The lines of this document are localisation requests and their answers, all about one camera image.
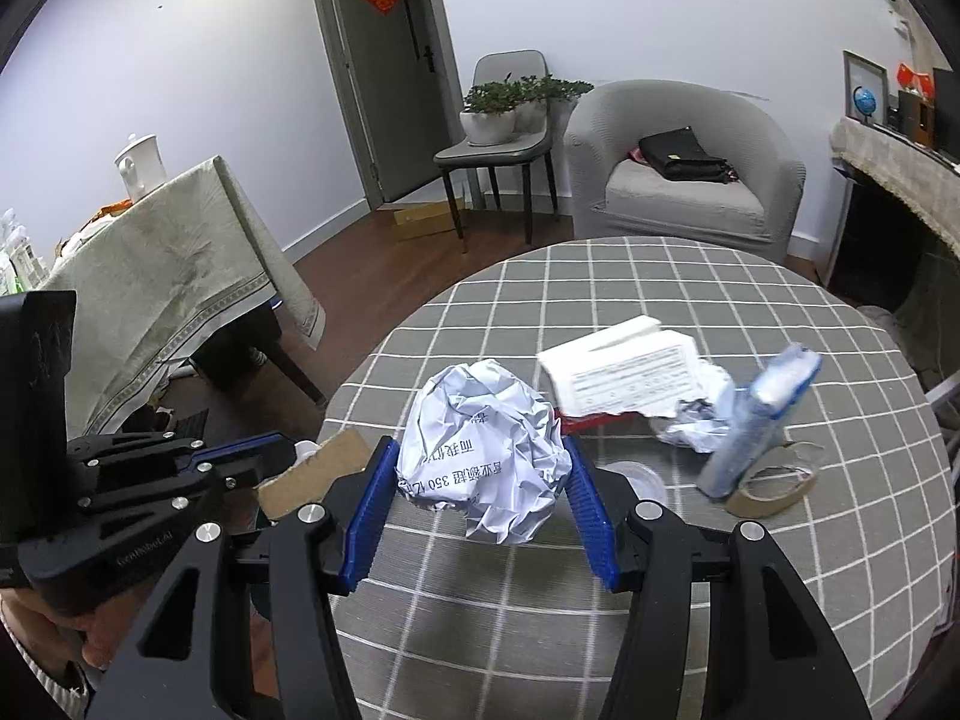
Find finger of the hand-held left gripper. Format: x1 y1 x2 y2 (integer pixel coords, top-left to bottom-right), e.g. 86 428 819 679
75 456 299 518
66 431 292 475

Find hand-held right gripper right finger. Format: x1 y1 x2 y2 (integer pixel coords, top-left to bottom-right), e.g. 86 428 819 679
561 435 875 720

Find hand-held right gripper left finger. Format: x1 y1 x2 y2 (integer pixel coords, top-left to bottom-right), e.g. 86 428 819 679
86 435 402 720

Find large printed paper ball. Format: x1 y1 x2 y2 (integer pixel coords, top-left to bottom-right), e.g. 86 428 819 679
396 358 572 547

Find small white paper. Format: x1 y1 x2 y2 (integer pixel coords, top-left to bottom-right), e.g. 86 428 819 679
649 361 742 455

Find white printed paper box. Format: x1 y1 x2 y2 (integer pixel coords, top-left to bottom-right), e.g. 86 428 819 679
535 315 704 419

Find blue and white packet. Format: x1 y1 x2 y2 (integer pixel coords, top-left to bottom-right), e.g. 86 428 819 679
696 343 824 503

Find person's left forearm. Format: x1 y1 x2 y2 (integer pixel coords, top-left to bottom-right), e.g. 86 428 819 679
0 596 102 720

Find person's left hand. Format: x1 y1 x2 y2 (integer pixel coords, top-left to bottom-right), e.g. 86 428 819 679
30 592 132 672

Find brown cardboard piece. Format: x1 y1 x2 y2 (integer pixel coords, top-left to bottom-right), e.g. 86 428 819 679
255 430 374 522

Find clear plastic lid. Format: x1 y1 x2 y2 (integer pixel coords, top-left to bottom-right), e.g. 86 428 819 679
606 461 667 505

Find dark wooden table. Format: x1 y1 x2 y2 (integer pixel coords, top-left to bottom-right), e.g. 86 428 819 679
189 300 329 407

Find flat red packet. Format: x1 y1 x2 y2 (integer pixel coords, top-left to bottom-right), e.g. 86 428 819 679
559 403 653 436

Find beige patterned tablecloth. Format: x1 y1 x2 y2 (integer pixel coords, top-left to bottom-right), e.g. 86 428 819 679
37 156 328 437

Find brown tape roll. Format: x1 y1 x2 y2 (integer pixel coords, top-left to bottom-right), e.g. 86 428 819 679
726 441 826 518

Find grey checked tablecloth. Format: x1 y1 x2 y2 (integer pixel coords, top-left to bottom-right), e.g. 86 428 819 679
315 236 955 720

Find white lidded mug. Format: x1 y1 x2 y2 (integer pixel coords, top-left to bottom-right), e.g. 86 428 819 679
114 133 163 200

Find flat cardboard box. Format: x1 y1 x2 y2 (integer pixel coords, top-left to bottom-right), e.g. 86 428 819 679
394 201 467 241

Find grey armchair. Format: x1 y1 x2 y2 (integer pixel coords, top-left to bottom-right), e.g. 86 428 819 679
562 79 809 263

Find black handbag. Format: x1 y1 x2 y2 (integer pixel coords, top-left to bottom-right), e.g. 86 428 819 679
637 127 734 185

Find grey door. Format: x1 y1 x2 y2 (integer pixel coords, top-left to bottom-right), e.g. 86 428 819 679
304 0 460 212

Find potted plant in white pot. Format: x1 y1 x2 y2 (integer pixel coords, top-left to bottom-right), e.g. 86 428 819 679
516 73 596 130
459 79 527 147

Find grey dining chair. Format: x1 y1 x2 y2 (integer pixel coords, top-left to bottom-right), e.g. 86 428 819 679
433 50 560 252

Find side table with lace cloth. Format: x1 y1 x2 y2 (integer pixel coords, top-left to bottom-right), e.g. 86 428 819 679
821 116 960 316

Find framed globe picture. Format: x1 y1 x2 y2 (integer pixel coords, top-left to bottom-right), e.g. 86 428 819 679
840 50 890 125

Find dark box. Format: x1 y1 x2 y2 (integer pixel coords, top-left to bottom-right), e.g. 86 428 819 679
898 88 938 145

